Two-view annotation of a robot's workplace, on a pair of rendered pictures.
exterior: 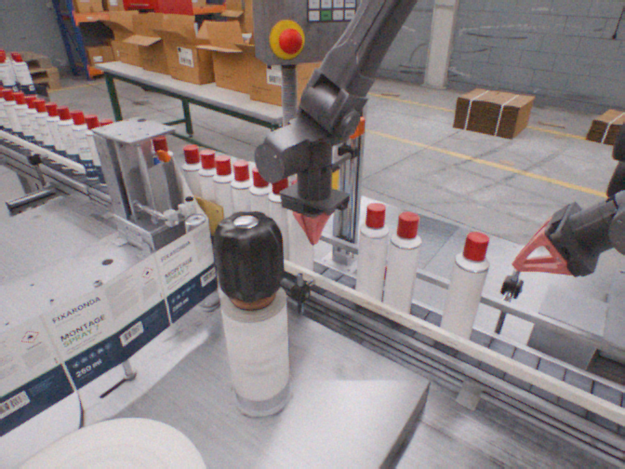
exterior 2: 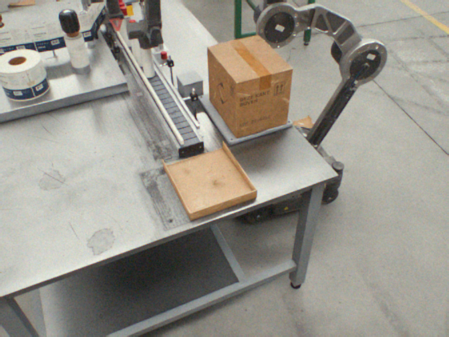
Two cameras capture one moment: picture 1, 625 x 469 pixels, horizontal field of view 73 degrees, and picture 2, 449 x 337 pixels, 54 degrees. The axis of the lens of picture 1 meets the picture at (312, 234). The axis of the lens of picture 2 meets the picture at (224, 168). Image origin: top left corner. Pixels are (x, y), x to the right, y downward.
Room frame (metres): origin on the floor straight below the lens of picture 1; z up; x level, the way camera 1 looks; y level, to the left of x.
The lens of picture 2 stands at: (-0.87, -1.47, 2.02)
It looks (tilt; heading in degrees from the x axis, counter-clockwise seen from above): 44 degrees down; 30
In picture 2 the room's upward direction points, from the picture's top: 1 degrees counter-clockwise
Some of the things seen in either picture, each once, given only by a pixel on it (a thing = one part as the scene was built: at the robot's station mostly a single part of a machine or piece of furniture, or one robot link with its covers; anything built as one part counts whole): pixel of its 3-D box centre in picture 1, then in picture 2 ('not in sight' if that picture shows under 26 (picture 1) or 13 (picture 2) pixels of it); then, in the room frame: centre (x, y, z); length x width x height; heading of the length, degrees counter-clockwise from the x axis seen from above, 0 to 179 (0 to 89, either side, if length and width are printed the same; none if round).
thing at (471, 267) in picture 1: (465, 289); (146, 56); (0.53, -0.25, 0.98); 0.05 x 0.05 x 0.20
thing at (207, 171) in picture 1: (213, 194); not in sight; (0.88, 0.23, 0.98); 0.05 x 0.05 x 0.20
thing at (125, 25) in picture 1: (138, 38); not in sight; (3.73, 1.42, 0.97); 0.45 x 0.40 x 0.37; 139
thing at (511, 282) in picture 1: (503, 312); (166, 72); (0.55, -0.34, 0.91); 0.07 x 0.03 x 0.16; 144
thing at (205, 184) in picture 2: not in sight; (208, 178); (0.10, -0.83, 0.85); 0.30 x 0.26 x 0.04; 54
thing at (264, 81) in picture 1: (286, 65); not in sight; (2.55, 0.15, 0.97); 0.51 x 0.39 x 0.37; 142
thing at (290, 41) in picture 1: (289, 41); not in sight; (0.74, 0.04, 1.33); 0.04 x 0.03 x 0.04; 109
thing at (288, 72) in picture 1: (289, 110); not in sight; (0.86, 0.05, 1.18); 0.04 x 0.04 x 0.21
